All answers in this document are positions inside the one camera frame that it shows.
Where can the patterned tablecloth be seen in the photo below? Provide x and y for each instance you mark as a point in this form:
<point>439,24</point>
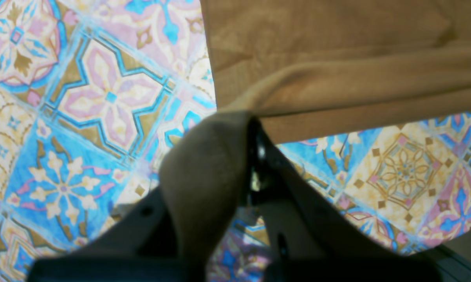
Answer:
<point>95,93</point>

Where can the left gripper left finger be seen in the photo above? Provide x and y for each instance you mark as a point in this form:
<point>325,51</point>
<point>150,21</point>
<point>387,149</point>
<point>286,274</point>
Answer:
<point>142,247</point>

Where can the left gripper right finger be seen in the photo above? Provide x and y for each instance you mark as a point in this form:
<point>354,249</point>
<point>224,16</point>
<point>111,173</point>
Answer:
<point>310,240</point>

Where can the brown t-shirt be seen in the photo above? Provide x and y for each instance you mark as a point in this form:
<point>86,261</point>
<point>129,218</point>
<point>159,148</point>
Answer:
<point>309,68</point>

